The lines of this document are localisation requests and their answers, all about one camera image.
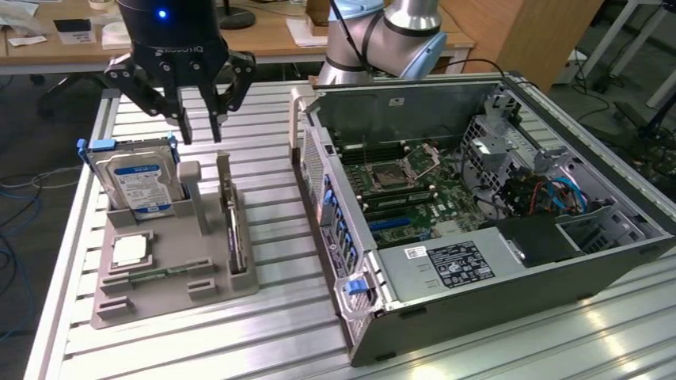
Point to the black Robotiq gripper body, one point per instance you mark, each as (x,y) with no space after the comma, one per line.
(174,39)

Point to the GPU card with metal bracket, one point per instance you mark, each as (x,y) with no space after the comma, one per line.
(225,174)

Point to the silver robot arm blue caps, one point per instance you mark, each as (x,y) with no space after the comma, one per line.
(407,23)

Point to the wooden desk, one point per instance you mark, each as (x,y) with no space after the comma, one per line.
(238,43)

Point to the black round lamp base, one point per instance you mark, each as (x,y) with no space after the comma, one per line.
(238,20)

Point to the black and white box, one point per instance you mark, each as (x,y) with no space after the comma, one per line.
(74,31)

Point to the stack of papers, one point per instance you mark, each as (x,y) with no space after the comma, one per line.
(306,33)

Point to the white paper card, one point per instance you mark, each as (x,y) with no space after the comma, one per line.
(27,40)

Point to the hard disk in blue caddy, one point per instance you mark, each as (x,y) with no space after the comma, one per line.
(138,186)

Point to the CPU socket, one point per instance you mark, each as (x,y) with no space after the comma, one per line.
(390,176)

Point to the metal socket cover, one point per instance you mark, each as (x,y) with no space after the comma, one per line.
(437,158)

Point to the green RAM stick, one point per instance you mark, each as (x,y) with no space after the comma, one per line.
(402,200)
(159,274)

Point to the grey parts rack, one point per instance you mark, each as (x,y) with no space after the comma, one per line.
(174,245)

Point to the silver CPU chip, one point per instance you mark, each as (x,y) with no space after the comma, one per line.
(130,251)

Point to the blue expansion slot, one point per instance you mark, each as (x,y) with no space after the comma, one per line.
(391,224)

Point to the metal disk bay cage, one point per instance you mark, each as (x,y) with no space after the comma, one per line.
(491,158)

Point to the wooden cabinet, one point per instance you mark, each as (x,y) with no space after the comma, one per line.
(529,39)

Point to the blue case latch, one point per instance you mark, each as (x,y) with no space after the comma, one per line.
(354,287)

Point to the grey power supply unit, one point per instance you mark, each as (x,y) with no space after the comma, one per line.
(423,277)

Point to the open grey PC case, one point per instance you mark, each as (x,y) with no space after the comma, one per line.
(475,316)

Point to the white table frame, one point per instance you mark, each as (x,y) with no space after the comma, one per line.
(609,39)

